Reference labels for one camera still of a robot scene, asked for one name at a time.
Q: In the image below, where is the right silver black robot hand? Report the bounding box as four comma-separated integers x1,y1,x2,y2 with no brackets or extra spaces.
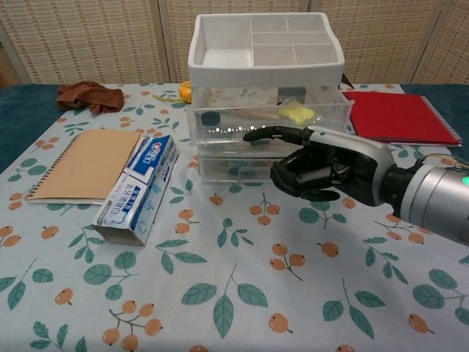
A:
242,125,399,206

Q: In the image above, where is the clear plastic box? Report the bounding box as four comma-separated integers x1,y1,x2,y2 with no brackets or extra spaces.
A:
185,86,355,147

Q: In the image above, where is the white plastic drawer organizer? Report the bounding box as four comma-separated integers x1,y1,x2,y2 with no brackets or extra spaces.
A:
186,12,347,186

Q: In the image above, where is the red spiral notebook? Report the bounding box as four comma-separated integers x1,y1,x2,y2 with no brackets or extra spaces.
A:
341,90,463,148

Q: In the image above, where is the yellow item in clear packet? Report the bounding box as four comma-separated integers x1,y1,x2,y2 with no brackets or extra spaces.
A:
277,101,316,125

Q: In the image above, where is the yellow tape measure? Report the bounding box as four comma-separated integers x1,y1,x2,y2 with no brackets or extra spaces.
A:
152,82,193,103

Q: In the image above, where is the floral fruit print tablecloth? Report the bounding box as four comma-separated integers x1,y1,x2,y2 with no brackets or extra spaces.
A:
0,83,469,352

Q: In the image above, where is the blue white toothpaste box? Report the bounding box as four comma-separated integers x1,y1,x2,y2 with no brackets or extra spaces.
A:
90,133,180,247

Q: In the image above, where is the tan spiral notebook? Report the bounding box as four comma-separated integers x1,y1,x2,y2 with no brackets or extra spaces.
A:
24,128,143,205

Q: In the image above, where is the brown crumpled cloth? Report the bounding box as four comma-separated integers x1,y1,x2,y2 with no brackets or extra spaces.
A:
55,81,125,114

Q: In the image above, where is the woven folding screen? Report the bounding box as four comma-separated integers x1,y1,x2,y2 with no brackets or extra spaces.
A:
0,0,469,87

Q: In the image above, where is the silver metal bead chain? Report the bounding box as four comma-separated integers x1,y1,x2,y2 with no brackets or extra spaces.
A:
207,125,263,134

